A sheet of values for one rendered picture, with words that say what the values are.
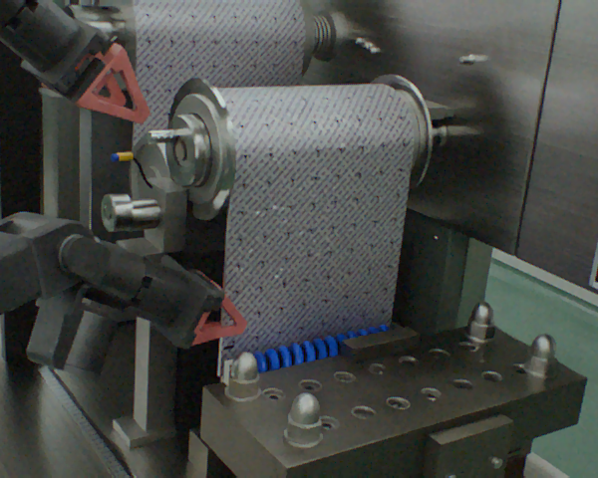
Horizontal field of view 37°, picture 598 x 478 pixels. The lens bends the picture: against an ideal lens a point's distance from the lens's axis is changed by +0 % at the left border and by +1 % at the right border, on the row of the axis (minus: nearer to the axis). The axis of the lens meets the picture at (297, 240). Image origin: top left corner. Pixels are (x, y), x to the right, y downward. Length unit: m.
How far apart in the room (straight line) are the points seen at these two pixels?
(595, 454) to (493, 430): 2.08
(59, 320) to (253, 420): 0.21
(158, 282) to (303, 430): 0.20
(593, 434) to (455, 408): 2.20
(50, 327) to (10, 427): 0.30
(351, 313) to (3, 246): 0.44
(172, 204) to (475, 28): 0.41
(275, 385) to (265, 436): 0.10
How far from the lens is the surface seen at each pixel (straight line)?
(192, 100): 0.93
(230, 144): 0.87
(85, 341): 0.83
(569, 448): 3.00
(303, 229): 0.95
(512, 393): 0.98
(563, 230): 0.99
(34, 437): 1.09
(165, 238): 0.96
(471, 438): 0.91
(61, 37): 0.84
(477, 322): 1.08
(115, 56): 0.84
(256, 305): 0.95
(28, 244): 0.76
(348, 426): 0.87
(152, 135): 0.92
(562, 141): 0.99
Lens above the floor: 1.48
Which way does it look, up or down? 19 degrees down
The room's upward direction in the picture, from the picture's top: 5 degrees clockwise
